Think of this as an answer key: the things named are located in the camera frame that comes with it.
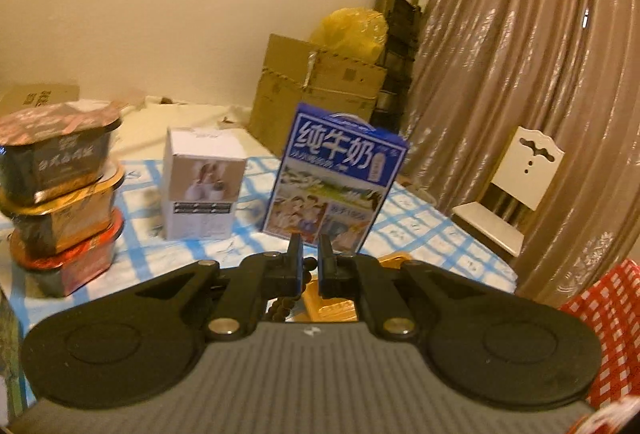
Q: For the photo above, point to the red label meal bowl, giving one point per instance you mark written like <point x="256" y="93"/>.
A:
<point x="80" y="264"/>

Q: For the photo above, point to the yellow plastic bag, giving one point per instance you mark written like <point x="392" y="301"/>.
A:
<point x="352" y="31"/>

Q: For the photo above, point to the red checked cloth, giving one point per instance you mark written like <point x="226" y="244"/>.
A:
<point x="607" y="324"/>

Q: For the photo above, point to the red and white packet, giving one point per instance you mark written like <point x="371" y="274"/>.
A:
<point x="610" y="416"/>

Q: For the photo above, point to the blue milk carton box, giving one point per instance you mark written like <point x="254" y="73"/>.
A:
<point x="335" y="174"/>

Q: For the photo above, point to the printed brown cardboard box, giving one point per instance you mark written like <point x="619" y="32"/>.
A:
<point x="320" y="84"/>

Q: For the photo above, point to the blue checked tablecloth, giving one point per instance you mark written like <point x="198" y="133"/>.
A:
<point x="150" y="259"/>

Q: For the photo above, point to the yellow label meal bowl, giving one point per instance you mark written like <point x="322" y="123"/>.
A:
<point x="65" y="219"/>

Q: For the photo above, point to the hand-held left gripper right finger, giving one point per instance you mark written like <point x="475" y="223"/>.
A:
<point x="324" y="264"/>

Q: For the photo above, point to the flat cardboard box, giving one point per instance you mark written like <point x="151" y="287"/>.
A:
<point x="35" y="96"/>

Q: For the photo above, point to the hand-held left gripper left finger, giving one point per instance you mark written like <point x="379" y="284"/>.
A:
<point x="298" y="264"/>

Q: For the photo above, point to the white wooden chair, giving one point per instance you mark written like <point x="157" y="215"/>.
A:
<point x="520" y="179"/>

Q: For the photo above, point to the black meal bowl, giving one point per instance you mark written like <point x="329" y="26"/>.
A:
<point x="55" y="154"/>

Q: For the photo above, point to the beige curtain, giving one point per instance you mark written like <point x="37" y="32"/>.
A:
<point x="525" y="39"/>

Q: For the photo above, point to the orange plastic tray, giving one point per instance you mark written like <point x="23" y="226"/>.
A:
<point x="335" y="309"/>

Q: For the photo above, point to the white product box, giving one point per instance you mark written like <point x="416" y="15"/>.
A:
<point x="202" y="184"/>

